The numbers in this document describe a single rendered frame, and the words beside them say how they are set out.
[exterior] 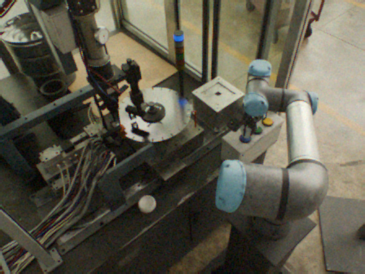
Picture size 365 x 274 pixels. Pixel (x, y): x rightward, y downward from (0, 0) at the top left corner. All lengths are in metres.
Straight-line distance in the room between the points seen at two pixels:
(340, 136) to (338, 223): 0.77
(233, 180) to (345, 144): 2.06
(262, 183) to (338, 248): 1.54
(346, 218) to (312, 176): 1.58
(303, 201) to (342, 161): 1.89
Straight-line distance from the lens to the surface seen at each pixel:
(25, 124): 1.35
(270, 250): 1.25
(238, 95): 1.49
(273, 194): 0.67
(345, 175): 2.49
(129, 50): 2.08
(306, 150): 0.79
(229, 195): 0.67
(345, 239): 2.21
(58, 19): 1.00
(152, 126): 1.29
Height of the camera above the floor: 1.90
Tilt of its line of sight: 50 degrees down
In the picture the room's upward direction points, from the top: 3 degrees counter-clockwise
